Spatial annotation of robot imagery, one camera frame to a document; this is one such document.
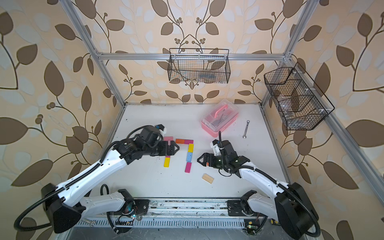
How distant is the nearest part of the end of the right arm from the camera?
0.61 metres

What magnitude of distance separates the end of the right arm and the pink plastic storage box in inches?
9.8

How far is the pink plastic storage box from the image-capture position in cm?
98
